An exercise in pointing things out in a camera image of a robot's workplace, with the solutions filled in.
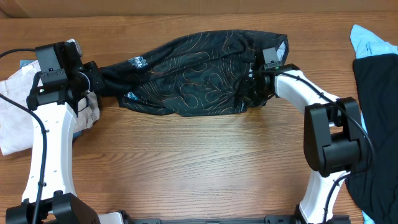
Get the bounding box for black orange patterned t-shirt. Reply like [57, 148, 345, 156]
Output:
[98, 30, 289, 116]

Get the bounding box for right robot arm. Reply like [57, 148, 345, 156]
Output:
[239, 47, 369, 223]

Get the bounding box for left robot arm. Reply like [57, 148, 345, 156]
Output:
[6, 39, 101, 224]

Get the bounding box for folded blue jeans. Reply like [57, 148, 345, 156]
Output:
[9, 60, 93, 146]

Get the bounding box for folded beige pants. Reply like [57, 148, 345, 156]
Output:
[1, 75, 100, 156]

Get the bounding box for light blue garment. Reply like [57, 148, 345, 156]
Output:
[349, 24, 398, 224]

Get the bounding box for plain black garment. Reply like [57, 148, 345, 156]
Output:
[345, 53, 398, 224]

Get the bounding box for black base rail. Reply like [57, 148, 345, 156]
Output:
[105, 210, 351, 224]

